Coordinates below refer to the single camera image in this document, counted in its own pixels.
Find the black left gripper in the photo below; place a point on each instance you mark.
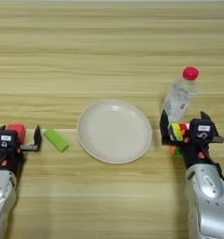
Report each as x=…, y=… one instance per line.
x=9, y=160

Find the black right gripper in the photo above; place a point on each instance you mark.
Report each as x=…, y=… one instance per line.
x=198, y=155

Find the multicolour puzzle cube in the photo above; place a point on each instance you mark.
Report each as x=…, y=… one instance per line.
x=177, y=132

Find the red block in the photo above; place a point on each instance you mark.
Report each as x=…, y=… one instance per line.
x=18, y=129

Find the green rectangular block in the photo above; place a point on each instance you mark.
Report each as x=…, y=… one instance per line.
x=56, y=140

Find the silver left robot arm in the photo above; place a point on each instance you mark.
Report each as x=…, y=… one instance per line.
x=2, y=199

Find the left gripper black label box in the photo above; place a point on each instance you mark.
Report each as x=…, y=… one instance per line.
x=6, y=139

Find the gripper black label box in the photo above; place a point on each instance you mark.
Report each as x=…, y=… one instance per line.
x=202, y=129
x=6, y=139

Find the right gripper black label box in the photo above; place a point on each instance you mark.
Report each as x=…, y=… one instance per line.
x=202, y=129

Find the clear bottle with red cap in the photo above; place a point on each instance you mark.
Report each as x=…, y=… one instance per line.
x=179, y=99

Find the white round plate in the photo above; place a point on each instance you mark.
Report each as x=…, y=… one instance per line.
x=114, y=132

